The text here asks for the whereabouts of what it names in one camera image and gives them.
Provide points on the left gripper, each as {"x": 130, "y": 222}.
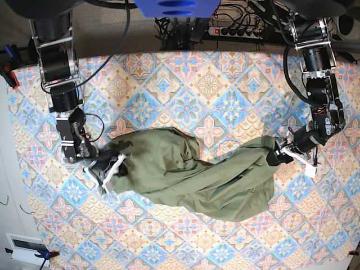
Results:
{"x": 300, "y": 145}

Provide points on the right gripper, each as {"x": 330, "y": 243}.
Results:
{"x": 101, "y": 169}

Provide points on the green t-shirt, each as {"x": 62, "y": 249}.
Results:
{"x": 164, "y": 166}

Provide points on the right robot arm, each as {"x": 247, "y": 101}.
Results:
{"x": 51, "y": 25}

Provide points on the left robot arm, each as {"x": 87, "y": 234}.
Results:
{"x": 317, "y": 62}

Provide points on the patterned tablecloth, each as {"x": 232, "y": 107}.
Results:
{"x": 223, "y": 99}

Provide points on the blue clamp lower left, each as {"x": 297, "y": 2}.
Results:
{"x": 45, "y": 254}

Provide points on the blue clamp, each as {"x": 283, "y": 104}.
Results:
{"x": 13, "y": 62}
{"x": 45, "y": 254}

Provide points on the red clamp lower right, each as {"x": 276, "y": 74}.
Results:
{"x": 353, "y": 253}

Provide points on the white power strip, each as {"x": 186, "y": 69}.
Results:
{"x": 220, "y": 31}

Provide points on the blue clamp upper left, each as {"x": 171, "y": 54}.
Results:
{"x": 13, "y": 62}

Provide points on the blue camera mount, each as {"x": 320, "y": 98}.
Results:
{"x": 177, "y": 8}

